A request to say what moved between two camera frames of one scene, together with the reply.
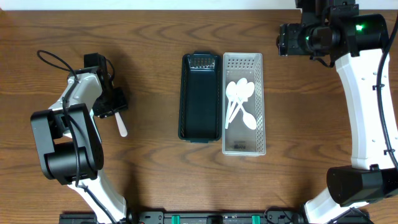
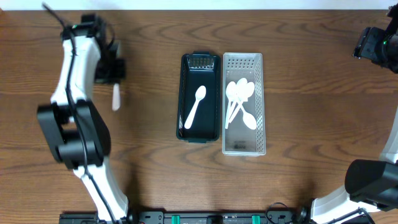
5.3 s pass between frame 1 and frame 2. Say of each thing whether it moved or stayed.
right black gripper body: moved
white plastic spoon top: stayed
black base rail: stayed
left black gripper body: moved
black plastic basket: stayed
